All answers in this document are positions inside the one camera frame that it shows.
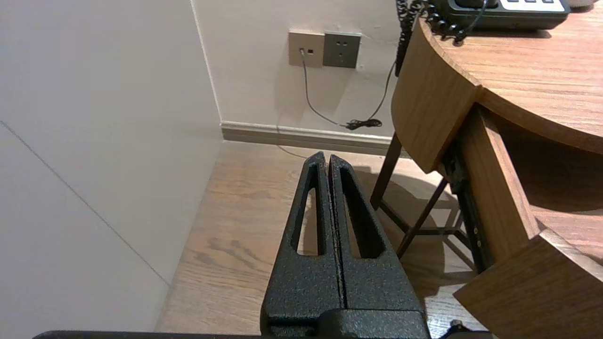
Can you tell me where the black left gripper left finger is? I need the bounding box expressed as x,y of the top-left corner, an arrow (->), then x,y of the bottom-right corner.
261,152 -> 347,339

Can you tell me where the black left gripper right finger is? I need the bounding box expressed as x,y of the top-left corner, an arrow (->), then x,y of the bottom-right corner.
329,154 -> 422,311

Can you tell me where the curved wooden table drawer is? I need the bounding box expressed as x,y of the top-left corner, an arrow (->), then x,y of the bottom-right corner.
443,105 -> 603,339

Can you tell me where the round wooden side table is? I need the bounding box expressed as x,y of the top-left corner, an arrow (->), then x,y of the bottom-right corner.
370,0 -> 603,259

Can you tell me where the black and white desk telephone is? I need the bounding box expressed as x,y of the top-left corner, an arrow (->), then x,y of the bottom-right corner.
436,0 -> 571,31

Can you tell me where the grey wall baseboard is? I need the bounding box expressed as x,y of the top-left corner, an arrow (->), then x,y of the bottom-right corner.
220,121 -> 411,157

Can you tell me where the black cable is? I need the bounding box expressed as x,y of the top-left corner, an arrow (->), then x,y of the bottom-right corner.
299,48 -> 397,131

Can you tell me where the grey wall power socket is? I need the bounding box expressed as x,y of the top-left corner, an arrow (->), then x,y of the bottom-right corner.
323,32 -> 362,69

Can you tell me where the beige wall data socket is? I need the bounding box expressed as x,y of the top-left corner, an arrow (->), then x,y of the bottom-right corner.
288,31 -> 326,68

